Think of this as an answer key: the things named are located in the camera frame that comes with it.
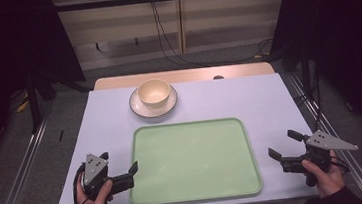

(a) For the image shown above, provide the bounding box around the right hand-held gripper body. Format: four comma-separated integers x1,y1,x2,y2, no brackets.
278,126,362,191

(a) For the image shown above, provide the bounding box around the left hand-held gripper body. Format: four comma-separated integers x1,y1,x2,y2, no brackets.
78,149,136,204

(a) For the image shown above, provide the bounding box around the white plate with dark rim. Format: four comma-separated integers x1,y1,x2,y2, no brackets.
128,83,180,121

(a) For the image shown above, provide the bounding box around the light green tray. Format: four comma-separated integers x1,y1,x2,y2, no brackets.
122,115,264,204

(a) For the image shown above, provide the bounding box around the cream bowl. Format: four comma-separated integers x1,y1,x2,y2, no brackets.
136,77,173,109

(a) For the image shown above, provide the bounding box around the person's right hand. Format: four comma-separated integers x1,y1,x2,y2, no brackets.
299,148,347,201

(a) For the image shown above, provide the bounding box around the black metal stand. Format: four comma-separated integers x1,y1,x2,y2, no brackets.
25,72,44,134

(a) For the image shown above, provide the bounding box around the dark curtain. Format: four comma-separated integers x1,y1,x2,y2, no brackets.
265,0,362,166
0,0,95,174

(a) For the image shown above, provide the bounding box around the metal floor rail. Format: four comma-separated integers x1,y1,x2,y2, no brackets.
0,108,63,204
286,67,362,204

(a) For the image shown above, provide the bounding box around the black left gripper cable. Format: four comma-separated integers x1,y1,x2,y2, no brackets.
69,162,91,204

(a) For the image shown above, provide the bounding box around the black hanging wall cable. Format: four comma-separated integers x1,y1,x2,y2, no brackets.
149,0,274,72

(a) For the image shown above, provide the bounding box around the wooden wall post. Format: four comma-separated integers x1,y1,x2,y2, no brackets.
174,0,188,55

